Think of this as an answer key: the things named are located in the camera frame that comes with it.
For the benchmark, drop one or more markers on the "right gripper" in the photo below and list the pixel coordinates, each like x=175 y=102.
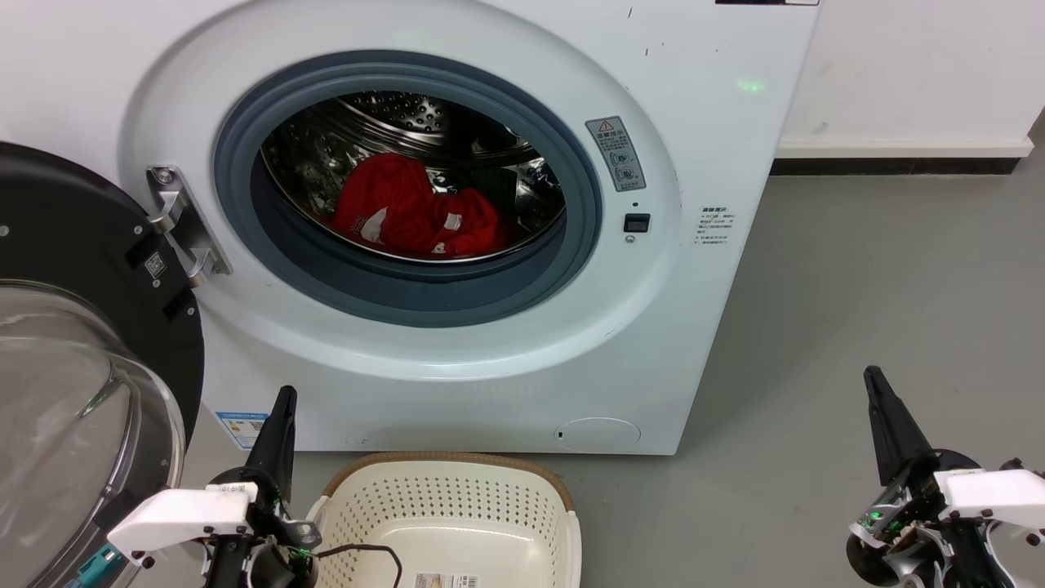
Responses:
x=963 y=514

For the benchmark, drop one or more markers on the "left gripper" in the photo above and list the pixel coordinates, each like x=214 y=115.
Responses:
x=180 y=514

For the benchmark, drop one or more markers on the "cream perforated laundry basket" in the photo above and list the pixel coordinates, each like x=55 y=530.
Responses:
x=457 y=506

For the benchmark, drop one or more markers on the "red garment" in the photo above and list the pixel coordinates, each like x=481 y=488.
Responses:
x=392 y=196

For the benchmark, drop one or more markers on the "black round washer door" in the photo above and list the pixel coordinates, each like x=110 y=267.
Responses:
x=73 y=229

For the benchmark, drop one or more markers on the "stainless steel washing machine drum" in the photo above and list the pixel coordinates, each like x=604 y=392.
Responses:
x=326 y=155

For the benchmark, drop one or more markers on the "blue energy label sticker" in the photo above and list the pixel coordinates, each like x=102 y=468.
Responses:
x=242 y=430

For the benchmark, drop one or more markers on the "grey rubber door gasket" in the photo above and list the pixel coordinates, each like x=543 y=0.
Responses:
x=408 y=296

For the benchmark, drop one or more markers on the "barcode label sticker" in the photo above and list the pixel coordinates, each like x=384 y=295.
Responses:
x=446 y=581

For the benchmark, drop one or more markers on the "teal plastic connector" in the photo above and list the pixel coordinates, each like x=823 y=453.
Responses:
x=94 y=567

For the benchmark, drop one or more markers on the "small QR code sticker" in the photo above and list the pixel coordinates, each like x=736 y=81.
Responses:
x=155 y=265

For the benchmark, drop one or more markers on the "silver metal door hinge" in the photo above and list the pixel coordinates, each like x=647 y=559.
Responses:
x=192 y=237

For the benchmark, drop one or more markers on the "white front-load washing machine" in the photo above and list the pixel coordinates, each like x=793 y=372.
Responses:
x=694 y=327

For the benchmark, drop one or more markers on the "small printed text label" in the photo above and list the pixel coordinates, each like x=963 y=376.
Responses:
x=714 y=226

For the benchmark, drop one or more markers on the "white and black baseboard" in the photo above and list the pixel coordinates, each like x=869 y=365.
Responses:
x=898 y=155

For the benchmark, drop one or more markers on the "round white filter cover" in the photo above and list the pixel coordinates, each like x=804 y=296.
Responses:
x=598 y=434

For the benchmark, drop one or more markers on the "black door latch socket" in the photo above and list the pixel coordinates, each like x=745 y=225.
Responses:
x=637 y=223

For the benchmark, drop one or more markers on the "grey warning sticker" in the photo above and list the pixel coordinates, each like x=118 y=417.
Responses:
x=615 y=153

